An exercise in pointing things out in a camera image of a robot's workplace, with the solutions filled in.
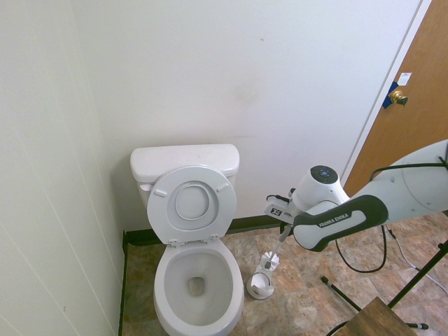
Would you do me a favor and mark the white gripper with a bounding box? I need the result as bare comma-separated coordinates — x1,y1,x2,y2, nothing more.
265,199,297,233

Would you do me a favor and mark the white toilet brush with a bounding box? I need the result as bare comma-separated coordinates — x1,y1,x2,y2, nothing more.
260,223,291,272

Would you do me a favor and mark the black baseboard behind toilet tank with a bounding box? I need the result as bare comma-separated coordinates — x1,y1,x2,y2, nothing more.
124,215,292,246

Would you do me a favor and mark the white toilet brush holder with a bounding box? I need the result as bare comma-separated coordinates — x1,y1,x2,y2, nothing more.
249,264,274,301

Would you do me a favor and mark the white toilet seat with lid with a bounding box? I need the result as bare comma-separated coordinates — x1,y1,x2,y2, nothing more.
146,164,238,248

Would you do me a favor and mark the white toilet tank lid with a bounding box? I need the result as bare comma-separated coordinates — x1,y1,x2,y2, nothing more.
129,143,242,183

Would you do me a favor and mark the white toilet bowl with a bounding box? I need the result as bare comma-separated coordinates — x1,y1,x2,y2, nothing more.
153,237,245,336

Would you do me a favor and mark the black baseboard beside toilet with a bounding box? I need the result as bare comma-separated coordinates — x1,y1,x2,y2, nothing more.
117,230,129,336

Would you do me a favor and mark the blue tape strip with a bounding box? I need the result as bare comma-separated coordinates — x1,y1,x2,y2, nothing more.
383,80,403,109

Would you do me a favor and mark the brass door knob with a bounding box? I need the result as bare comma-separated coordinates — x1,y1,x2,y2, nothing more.
390,90,410,107

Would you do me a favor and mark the brown wooden door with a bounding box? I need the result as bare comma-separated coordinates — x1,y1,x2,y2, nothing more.
342,0,448,197

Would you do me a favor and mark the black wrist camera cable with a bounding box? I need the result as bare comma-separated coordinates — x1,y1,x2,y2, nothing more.
335,155,448,274

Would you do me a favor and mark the black camera tripod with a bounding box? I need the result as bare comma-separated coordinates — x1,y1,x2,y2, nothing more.
320,239,448,332

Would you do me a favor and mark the white floor cable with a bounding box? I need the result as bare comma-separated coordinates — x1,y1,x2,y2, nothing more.
386,227,448,295

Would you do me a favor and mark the white door frame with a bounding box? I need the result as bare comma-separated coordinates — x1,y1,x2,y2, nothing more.
341,0,435,188

